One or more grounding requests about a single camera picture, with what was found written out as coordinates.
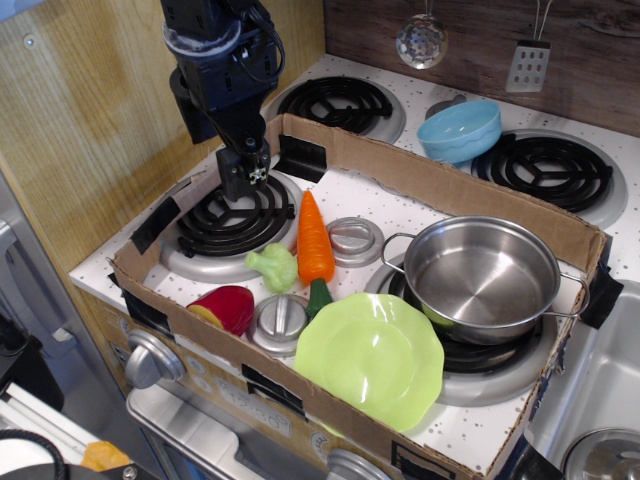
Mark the light blue plastic bowl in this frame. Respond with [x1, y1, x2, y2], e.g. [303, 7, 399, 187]
[417, 100, 503, 164]

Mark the black front right burner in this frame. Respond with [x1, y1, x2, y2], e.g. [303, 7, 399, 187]
[364, 252, 559, 407]

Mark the black back left burner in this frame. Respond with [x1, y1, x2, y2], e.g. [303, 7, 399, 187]
[266, 76, 406, 144]

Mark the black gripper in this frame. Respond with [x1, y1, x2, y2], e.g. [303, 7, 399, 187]
[168, 24, 279, 201]

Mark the hanging metal spatula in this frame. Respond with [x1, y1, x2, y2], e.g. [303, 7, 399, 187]
[505, 1, 553, 94]

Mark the silver toy sink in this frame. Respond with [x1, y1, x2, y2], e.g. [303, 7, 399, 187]
[523, 280, 639, 479]

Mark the hanging metal strainer spoon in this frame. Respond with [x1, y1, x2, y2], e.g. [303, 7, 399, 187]
[396, 1, 449, 70]

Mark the black burner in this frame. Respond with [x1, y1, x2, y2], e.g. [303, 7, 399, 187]
[364, 252, 559, 407]
[469, 129, 628, 229]
[161, 172, 303, 284]
[266, 76, 406, 144]

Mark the orange toy carrot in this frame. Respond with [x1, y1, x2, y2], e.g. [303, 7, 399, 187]
[297, 190, 335, 319]

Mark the silver stove knob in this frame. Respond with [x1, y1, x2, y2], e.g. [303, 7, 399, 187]
[246, 294, 309, 358]
[327, 217, 384, 268]

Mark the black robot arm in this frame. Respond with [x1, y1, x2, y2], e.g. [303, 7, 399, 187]
[161, 1, 286, 200]

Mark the black front left burner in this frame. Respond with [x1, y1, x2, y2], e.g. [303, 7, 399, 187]
[161, 172, 303, 284]

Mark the silver oven knob left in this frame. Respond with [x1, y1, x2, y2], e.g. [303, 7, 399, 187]
[125, 329, 186, 389]

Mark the brown cardboard fence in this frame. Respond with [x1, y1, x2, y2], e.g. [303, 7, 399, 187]
[112, 114, 607, 479]

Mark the silver stove knob front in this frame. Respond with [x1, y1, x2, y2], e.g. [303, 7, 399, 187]
[246, 294, 309, 358]

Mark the black cable bottom left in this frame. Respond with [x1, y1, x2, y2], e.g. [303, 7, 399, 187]
[0, 428, 67, 480]

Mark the stainless steel pot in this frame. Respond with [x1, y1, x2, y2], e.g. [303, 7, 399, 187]
[396, 215, 566, 345]

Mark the silver oven knob right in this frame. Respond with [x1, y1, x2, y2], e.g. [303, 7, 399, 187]
[326, 448, 390, 480]

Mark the light green toy broccoli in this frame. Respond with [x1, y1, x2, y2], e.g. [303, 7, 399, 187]
[245, 243, 298, 294]

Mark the silver oven door handle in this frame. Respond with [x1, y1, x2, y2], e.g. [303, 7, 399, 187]
[127, 386, 260, 479]

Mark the orange object bottom left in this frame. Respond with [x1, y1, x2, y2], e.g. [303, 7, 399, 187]
[80, 440, 131, 472]

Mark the black back right burner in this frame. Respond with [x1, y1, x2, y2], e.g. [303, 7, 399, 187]
[469, 129, 628, 229]

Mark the silver oven knob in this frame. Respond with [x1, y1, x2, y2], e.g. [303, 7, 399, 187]
[326, 448, 390, 480]
[125, 329, 186, 389]

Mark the light green plastic plate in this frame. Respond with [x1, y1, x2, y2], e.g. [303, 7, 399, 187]
[293, 293, 444, 432]

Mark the silver stove knob centre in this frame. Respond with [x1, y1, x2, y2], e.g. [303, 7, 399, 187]
[327, 217, 384, 268]

